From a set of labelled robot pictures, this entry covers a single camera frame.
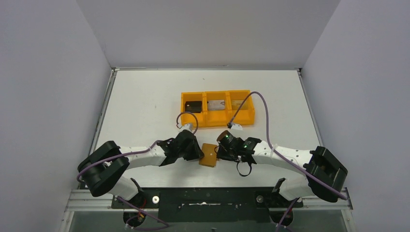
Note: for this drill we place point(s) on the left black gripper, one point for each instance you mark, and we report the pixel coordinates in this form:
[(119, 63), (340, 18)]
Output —
[(191, 148)]

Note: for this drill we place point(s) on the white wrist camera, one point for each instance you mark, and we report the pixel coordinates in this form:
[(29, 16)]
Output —
[(234, 126), (188, 127)]

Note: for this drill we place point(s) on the black credit card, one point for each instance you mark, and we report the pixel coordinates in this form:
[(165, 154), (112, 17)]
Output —
[(193, 106)]

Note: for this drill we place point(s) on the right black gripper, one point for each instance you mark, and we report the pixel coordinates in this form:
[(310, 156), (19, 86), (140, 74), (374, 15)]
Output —
[(222, 154)]

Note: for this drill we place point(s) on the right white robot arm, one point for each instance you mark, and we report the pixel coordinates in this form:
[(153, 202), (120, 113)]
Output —
[(322, 174)]

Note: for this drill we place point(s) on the aluminium frame rail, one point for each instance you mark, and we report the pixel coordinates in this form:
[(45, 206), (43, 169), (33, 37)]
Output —
[(68, 215)]

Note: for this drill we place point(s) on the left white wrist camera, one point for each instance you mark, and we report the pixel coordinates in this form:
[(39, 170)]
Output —
[(188, 127)]

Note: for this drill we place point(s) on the tan leather card holder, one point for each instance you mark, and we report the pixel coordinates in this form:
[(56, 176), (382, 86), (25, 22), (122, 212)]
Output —
[(210, 155)]

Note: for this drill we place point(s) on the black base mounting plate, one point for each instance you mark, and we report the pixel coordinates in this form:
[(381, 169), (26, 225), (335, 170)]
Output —
[(177, 205)]

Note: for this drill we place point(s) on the silver credit card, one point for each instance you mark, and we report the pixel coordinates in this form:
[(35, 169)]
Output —
[(216, 105)]

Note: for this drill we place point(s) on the orange three-compartment tray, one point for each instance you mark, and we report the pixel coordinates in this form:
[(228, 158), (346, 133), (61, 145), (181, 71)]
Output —
[(244, 115)]

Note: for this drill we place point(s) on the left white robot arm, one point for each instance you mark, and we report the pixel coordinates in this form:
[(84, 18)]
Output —
[(102, 171)]

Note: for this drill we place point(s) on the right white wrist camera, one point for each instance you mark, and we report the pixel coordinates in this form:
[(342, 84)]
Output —
[(234, 126)]

